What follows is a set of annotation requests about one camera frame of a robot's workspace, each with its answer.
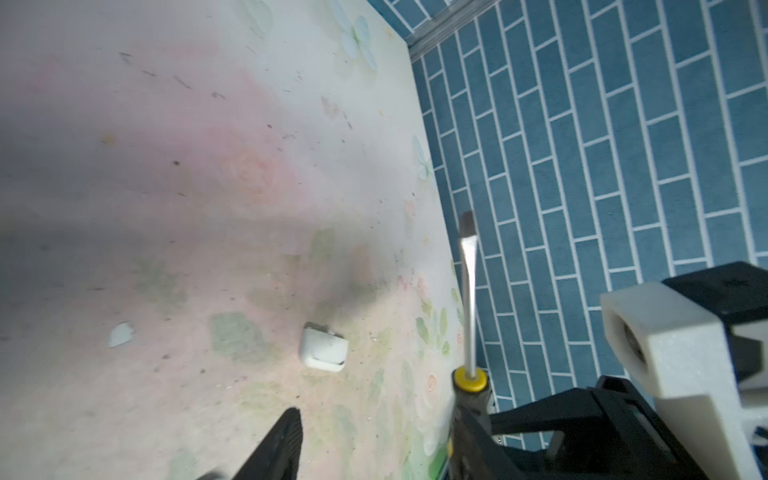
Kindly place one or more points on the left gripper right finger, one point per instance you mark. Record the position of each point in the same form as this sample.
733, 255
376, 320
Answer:
472, 452

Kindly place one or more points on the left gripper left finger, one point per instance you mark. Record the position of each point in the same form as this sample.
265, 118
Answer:
277, 457

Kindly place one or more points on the black yellow screwdriver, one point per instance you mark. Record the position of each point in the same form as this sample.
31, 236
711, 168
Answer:
470, 383

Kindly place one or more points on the white battery cover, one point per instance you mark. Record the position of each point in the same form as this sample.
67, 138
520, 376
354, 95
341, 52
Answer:
321, 349

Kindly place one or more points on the right aluminium corner post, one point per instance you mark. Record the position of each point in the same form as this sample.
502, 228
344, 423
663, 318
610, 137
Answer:
435, 30

